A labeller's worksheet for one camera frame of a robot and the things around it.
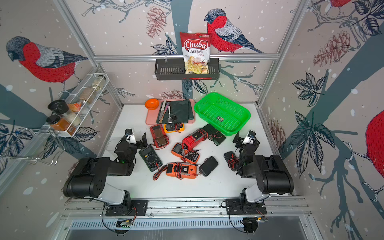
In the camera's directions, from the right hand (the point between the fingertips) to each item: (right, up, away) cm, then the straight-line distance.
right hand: (245, 132), depth 90 cm
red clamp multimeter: (-32, -5, +1) cm, 33 cm away
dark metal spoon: (-47, +8, +21) cm, 52 cm away
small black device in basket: (-12, +8, +21) cm, 26 cm away
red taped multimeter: (-53, -5, +5) cm, 54 cm away
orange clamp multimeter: (-38, -21, -8) cm, 44 cm away
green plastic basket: (-10, +12, +25) cm, 29 cm away
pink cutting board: (-65, +11, +25) cm, 70 cm away
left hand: (-65, +1, +1) cm, 66 cm away
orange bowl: (-66, +20, +28) cm, 75 cm away
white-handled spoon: (-51, +7, +21) cm, 55 cm away
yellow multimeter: (-46, +2, +11) cm, 47 cm away
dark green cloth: (-42, +16, +29) cm, 54 cm away
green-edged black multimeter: (-59, -16, 0) cm, 61 cm away
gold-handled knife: (-56, +8, +21) cm, 60 cm away
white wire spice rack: (-90, +19, -14) cm, 93 cm away
